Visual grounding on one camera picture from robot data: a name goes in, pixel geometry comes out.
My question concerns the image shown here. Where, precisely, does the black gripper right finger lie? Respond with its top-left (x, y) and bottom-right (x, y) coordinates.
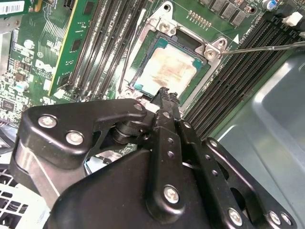
top-left (170, 93), bottom-right (299, 229)

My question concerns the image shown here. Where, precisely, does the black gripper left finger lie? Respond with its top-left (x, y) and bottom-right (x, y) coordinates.
top-left (9, 87), bottom-right (186, 223)

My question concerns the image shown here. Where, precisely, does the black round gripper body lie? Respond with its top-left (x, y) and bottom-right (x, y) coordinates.
top-left (46, 149), bottom-right (223, 229)

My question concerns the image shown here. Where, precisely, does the metal socket cover frame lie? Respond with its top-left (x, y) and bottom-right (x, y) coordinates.
top-left (94, 149), bottom-right (126, 166)

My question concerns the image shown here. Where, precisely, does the metal locking lever wire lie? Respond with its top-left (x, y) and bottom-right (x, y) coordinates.
top-left (118, 8), bottom-right (146, 94)
top-left (218, 41), bottom-right (305, 59)

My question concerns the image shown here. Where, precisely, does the silver square CPU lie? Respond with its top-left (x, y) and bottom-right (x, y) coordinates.
top-left (132, 38), bottom-right (208, 98)

